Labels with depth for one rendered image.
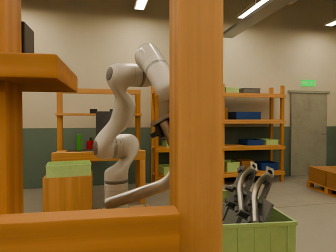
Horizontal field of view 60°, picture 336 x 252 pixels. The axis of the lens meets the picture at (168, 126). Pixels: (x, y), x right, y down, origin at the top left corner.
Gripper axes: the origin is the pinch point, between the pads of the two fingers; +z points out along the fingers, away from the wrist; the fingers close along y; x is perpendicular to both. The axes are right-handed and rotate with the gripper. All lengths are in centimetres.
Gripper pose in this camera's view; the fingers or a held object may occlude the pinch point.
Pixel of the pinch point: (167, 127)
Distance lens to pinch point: 70.2
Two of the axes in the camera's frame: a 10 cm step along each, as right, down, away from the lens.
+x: 4.5, 8.9, -0.4
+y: 8.6, -4.4, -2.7
